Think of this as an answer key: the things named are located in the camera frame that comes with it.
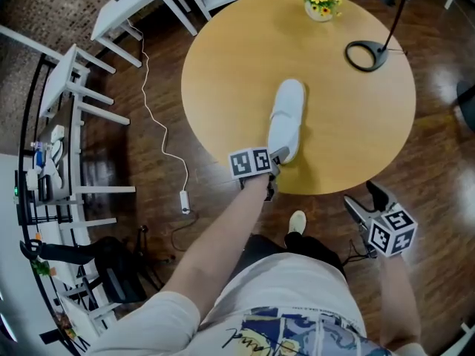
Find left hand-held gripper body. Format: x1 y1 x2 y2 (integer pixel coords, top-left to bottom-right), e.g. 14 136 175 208
228 146 280 202

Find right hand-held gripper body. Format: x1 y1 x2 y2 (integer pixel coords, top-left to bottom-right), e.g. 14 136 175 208
358 202 419 260

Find white slipper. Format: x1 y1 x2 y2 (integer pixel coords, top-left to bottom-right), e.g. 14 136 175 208
266 79 307 165

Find person's left forearm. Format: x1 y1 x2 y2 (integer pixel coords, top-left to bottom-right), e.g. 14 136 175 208
158 174 272 313

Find person's right forearm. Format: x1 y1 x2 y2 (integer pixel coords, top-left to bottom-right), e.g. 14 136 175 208
377 253 423 352

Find person's black trousers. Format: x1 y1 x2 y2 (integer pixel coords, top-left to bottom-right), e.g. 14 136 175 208
237 231 348 278

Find person's cream shoe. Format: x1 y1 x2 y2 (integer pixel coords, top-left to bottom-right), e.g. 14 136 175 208
288 210 308 235

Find person's white printed shirt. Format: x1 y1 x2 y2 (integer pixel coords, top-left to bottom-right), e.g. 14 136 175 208
87 252 428 356

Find black tripod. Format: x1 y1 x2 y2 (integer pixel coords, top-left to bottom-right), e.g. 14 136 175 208
134 224 176 291

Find black lamp stand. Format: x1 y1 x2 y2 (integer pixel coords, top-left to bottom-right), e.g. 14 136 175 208
344 0 413 73

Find black office chair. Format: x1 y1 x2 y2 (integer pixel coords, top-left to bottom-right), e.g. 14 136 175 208
19 235 150 305

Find white slatted rack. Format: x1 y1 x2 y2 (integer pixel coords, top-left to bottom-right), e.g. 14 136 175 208
38 44 137 333

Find white side table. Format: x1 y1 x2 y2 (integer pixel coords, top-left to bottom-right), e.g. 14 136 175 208
90 0 199 69

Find green plant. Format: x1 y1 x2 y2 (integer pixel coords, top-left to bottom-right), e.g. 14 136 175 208
30 259 52 278

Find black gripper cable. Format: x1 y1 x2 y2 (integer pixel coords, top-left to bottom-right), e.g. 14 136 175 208
340 237 376 267

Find white power cable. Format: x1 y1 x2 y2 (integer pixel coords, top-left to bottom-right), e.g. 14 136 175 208
127 19 191 193

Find black metal shelf frame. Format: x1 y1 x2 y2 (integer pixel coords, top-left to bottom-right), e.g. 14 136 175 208
13 52 94 352

